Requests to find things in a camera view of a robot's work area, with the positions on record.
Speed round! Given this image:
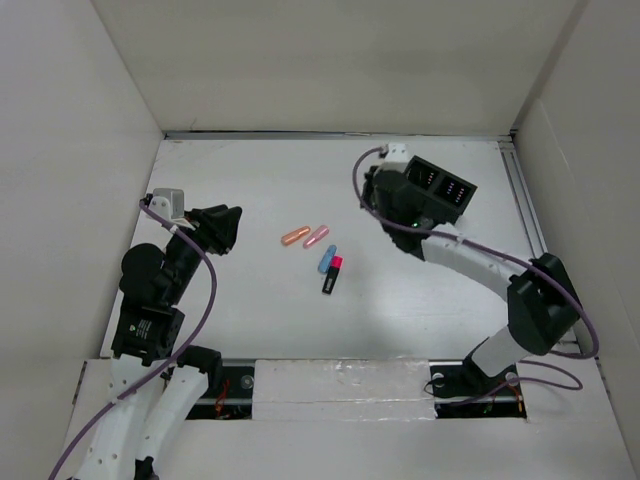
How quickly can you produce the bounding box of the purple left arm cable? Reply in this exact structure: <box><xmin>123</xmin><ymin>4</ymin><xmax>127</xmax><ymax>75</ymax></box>
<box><xmin>47</xmin><ymin>199</ymin><xmax>219</xmax><ymax>480</ymax></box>

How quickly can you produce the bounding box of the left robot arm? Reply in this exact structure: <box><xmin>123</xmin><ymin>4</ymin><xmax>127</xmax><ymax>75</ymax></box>
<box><xmin>66</xmin><ymin>198</ymin><xmax>242</xmax><ymax>479</ymax></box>

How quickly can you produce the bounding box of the aluminium rail back edge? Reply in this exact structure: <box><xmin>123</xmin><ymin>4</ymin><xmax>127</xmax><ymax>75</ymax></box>
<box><xmin>164</xmin><ymin>130</ymin><xmax>513</xmax><ymax>142</ymax></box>

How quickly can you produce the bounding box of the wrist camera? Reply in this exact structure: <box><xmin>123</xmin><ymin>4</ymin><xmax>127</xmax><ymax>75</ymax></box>
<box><xmin>380</xmin><ymin>143</ymin><xmax>411</xmax><ymax>166</ymax></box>
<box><xmin>141</xmin><ymin>188</ymin><xmax>185</xmax><ymax>222</ymax></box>

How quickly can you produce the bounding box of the black two-compartment organizer box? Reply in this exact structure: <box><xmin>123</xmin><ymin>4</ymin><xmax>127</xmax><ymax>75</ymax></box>
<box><xmin>404</xmin><ymin>155</ymin><xmax>477</xmax><ymax>224</ymax></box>

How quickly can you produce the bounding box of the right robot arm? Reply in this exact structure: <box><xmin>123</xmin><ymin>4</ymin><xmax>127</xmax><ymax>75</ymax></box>
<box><xmin>354</xmin><ymin>159</ymin><xmax>584</xmax><ymax>404</ymax></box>

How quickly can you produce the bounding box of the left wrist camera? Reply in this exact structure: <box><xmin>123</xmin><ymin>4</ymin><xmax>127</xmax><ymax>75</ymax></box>
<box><xmin>141</xmin><ymin>188</ymin><xmax>185</xmax><ymax>222</ymax></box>

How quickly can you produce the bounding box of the aluminium rail right side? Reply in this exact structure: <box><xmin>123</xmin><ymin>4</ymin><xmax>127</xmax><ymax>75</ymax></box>
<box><xmin>498</xmin><ymin>133</ymin><xmax>581</xmax><ymax>356</ymax></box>

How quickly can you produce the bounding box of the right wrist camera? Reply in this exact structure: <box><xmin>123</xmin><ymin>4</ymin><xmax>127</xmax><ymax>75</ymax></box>
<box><xmin>380</xmin><ymin>143</ymin><xmax>411</xmax><ymax>166</ymax></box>

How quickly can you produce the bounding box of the pink cap black highlighter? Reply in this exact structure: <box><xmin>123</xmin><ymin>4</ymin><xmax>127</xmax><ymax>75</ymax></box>
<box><xmin>322</xmin><ymin>255</ymin><xmax>343</xmax><ymax>295</ymax></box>

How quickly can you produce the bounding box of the pink translucent cap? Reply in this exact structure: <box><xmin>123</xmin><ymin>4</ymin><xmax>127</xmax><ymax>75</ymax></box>
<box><xmin>303</xmin><ymin>225</ymin><xmax>330</xmax><ymax>249</ymax></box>

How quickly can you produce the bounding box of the orange translucent cap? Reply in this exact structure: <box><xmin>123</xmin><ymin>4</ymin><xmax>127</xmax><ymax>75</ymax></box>
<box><xmin>281</xmin><ymin>226</ymin><xmax>311</xmax><ymax>246</ymax></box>

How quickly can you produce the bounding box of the blue translucent cap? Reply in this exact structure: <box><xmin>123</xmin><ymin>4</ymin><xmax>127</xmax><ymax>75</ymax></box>
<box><xmin>318</xmin><ymin>245</ymin><xmax>337</xmax><ymax>275</ymax></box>

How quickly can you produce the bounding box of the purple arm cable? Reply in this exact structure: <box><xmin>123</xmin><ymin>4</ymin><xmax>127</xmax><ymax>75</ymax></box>
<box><xmin>352</xmin><ymin>145</ymin><xmax>600</xmax><ymax>404</ymax></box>
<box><xmin>47</xmin><ymin>199</ymin><xmax>219</xmax><ymax>480</ymax></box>

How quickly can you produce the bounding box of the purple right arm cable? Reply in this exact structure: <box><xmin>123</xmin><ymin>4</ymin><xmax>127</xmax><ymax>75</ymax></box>
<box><xmin>352</xmin><ymin>145</ymin><xmax>600</xmax><ymax>404</ymax></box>

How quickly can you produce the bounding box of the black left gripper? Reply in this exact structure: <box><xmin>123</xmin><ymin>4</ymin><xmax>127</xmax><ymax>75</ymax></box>
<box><xmin>166</xmin><ymin>203</ymin><xmax>241</xmax><ymax>303</ymax></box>

